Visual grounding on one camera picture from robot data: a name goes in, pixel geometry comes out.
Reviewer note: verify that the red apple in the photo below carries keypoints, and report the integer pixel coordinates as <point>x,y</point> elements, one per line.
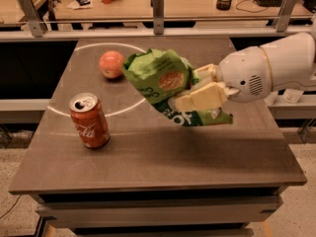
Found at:
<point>110,64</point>

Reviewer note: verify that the left metal rail bracket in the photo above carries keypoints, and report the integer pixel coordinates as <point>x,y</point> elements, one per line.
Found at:
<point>36,25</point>

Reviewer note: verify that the horizontal metal rail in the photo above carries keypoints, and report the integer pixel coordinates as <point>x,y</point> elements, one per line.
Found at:
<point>134,33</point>

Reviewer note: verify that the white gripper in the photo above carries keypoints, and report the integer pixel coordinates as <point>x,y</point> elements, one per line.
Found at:
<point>244,73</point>

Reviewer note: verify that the black mesh cup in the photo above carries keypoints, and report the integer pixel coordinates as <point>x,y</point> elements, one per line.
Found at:
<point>223,5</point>

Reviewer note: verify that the middle metal rail bracket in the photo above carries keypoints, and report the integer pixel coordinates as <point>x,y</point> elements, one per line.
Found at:
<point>158,16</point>

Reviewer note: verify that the grey drawer cabinet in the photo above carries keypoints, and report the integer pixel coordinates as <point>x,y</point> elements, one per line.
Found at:
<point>161,211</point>

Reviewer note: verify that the right metal rail bracket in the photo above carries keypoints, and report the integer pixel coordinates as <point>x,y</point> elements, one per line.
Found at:
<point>281,21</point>

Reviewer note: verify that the metal rail bracket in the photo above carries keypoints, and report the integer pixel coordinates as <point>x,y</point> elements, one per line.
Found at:
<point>36,25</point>
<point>281,21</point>
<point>158,16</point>

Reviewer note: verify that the red coke can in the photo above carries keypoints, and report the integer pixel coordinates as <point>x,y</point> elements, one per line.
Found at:
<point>89,120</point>

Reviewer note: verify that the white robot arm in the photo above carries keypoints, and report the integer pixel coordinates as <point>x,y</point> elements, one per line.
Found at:
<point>292,62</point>

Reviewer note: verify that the green rice chip bag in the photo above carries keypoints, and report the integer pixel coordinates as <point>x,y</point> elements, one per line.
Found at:
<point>160,75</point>

